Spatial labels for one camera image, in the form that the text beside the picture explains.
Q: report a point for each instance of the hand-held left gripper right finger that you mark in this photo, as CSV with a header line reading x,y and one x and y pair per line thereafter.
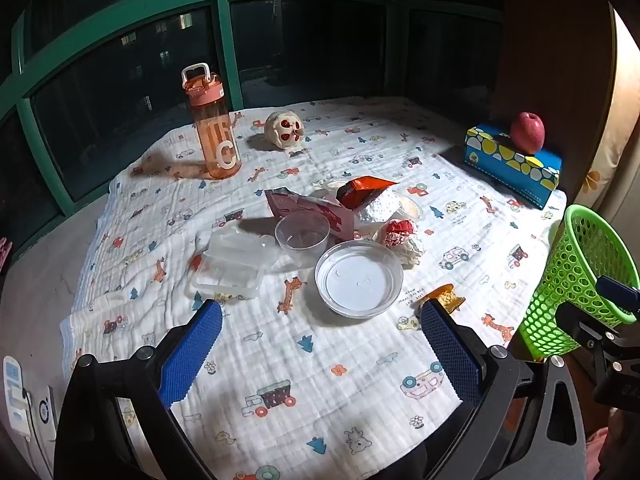
x,y
450,355

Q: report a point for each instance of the red apple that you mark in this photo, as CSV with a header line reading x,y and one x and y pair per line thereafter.
x,y
527,132

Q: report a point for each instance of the floral beige pillow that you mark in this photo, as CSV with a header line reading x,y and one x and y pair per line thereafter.
x,y
620,110

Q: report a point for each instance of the brown wooden panel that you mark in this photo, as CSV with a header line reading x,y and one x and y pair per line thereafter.
x,y
550,60

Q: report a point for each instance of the blue spotted tissue box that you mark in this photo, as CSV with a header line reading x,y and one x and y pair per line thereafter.
x,y
500,165

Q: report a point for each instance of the red orange snack wrapper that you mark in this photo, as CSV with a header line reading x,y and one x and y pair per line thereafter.
x,y
360,192

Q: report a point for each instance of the clear round plastic dish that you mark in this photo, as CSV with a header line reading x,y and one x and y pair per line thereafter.
x,y
357,280

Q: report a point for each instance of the red white wrapper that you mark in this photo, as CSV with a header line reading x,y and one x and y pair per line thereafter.
x,y
399,232

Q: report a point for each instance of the clear plastic lidded box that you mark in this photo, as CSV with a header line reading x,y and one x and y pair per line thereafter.
x,y
230,265

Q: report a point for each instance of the orange candy wrapper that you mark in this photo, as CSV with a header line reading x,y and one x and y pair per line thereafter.
x,y
445,297

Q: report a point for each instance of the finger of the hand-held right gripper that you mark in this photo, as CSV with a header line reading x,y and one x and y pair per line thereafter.
x,y
617,292
582,327

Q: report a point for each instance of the orange water bottle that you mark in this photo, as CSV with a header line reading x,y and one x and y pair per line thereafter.
x,y
215,130

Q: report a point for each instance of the small white plastic cup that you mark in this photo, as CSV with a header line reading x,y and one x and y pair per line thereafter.
x,y
332,186

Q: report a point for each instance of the green plastic basket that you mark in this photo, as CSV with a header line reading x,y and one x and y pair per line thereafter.
x,y
565,280

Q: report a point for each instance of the white remote device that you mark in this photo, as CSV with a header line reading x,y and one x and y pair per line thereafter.
x,y
15,395

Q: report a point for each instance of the pink striped item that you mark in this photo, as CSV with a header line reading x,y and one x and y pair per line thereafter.
x,y
4,252

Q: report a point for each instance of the clear plastic cup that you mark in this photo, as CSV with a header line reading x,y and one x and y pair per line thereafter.
x,y
300,240

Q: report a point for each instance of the printed cartoon blanket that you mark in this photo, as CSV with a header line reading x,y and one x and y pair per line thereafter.
x,y
300,385

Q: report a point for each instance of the green window frame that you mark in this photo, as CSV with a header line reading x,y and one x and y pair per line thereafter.
x,y
225,35

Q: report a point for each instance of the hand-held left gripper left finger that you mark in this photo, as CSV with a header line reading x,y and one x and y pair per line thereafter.
x,y
192,350

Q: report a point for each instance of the pink snack packet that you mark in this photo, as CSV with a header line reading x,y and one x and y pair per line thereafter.
x,y
320,210

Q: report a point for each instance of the small beige pudding cup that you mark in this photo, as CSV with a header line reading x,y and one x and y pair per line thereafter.
x,y
410,207

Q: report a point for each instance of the beige skull toy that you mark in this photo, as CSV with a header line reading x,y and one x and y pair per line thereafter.
x,y
282,130

